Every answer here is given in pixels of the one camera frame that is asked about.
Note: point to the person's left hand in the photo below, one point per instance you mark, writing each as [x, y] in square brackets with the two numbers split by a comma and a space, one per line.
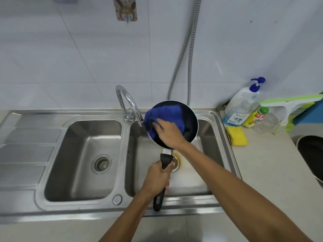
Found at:
[156, 180]

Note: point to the small yellow bottle green cap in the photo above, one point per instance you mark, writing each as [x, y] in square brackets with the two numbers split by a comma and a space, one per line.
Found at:
[253, 118]

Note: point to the clear pump soap bottle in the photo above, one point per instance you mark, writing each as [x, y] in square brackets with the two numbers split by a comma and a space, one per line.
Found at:
[238, 103]

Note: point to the chrome faucet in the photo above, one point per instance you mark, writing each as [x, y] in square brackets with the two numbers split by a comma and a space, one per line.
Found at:
[128, 100]

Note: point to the brown adhesive wall hook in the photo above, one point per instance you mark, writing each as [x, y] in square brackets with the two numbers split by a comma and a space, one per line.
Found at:
[125, 8]

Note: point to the yellow sponge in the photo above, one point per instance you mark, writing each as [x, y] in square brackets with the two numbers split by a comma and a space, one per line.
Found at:
[237, 136]

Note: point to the blue microfibre cloth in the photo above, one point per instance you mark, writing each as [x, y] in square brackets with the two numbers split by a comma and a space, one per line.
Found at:
[169, 113]

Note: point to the small black frying pan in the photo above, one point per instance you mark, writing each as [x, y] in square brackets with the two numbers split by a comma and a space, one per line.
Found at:
[191, 123]

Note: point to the person's left forearm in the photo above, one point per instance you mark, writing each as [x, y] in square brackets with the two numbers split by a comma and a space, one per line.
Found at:
[126, 219]

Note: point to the person's right hand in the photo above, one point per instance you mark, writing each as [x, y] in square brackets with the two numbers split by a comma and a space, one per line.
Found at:
[172, 134]

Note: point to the metal sink strainer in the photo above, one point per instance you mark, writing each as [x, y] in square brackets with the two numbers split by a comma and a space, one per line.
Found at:
[101, 164]
[176, 162]

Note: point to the blue cutting board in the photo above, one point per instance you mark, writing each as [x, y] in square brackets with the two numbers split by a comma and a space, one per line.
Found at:
[311, 113]

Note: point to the person's right forearm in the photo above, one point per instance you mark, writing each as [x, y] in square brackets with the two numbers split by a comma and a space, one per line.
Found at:
[239, 194]

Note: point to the clear glass cup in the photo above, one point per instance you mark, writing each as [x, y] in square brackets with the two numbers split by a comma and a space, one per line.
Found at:
[266, 123]

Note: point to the stainless steel double sink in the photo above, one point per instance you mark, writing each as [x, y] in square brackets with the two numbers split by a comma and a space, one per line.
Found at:
[75, 146]

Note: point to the green white squeegee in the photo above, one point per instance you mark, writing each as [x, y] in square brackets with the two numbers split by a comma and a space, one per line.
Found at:
[285, 102]

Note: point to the medium black frying pan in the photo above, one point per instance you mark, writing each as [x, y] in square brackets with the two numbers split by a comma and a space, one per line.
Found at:
[313, 153]

